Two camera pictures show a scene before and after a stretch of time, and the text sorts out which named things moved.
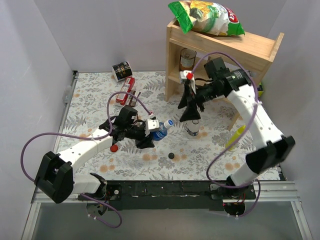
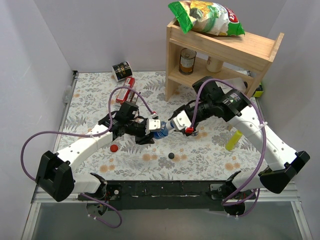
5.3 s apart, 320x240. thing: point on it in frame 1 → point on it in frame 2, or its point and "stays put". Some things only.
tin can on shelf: x=187 y=59 stays put
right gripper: x=194 y=97 → x=185 y=110
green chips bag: x=207 y=17 stays put
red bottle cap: x=114 y=148 stays put
